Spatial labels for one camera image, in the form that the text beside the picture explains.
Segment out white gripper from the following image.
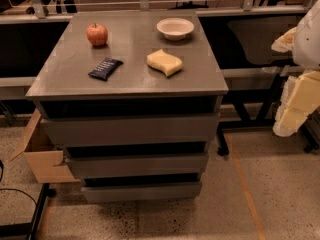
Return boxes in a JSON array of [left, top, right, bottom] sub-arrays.
[[271, 27, 320, 137]]

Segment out grey bottom drawer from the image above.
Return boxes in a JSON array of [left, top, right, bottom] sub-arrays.
[[81, 182, 202, 203]]

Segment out grey drawer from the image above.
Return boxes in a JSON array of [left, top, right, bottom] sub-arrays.
[[43, 114, 218, 147], [67, 153, 208, 179], [81, 182, 202, 203]]

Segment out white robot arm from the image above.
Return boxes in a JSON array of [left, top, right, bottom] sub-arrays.
[[271, 0, 320, 137]]

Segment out grey middle drawer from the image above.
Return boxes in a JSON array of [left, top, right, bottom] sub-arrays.
[[67, 153, 208, 179]]

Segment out grey drawer cabinet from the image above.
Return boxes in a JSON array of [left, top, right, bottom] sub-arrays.
[[25, 12, 230, 185]]

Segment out grey top drawer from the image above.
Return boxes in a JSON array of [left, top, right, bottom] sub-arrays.
[[43, 114, 218, 147]]

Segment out black folding table right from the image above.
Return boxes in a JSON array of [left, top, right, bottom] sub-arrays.
[[199, 13, 320, 157]]

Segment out white bowl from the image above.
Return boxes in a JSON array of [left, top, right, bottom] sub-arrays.
[[157, 18, 194, 41]]

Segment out yellow sponge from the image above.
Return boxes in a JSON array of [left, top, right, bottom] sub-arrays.
[[147, 49, 183, 77]]

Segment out black snack packet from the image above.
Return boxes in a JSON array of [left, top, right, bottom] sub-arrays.
[[88, 57, 123, 81]]

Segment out red apple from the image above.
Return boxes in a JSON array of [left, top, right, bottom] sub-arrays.
[[86, 23, 108, 47]]

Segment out cardboard box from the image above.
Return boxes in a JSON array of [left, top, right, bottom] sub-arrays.
[[10, 109, 79, 183]]

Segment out metal railing frame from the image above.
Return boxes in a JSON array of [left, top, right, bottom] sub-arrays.
[[0, 0, 320, 25]]

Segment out black cable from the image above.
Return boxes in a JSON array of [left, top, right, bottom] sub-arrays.
[[0, 158, 38, 207]]

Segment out black floor frame left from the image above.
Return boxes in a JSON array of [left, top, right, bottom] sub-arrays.
[[0, 183, 56, 240]]

